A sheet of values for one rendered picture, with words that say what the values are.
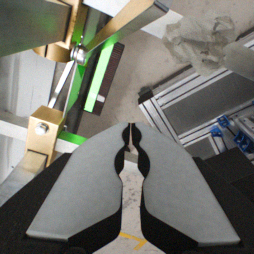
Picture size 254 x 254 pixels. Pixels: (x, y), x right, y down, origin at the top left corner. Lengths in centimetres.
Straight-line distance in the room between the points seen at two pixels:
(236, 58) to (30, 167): 34
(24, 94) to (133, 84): 71
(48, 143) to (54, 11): 23
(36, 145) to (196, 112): 84
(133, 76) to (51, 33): 96
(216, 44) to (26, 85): 47
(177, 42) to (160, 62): 89
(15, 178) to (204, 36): 32
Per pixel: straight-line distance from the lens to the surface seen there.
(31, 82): 56
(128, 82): 114
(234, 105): 111
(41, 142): 37
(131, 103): 119
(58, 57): 25
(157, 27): 24
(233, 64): 27
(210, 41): 24
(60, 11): 21
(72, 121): 47
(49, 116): 35
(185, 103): 100
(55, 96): 45
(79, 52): 25
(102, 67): 41
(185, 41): 24
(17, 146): 70
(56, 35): 21
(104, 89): 42
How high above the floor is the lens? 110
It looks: 60 degrees down
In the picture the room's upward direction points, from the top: 178 degrees counter-clockwise
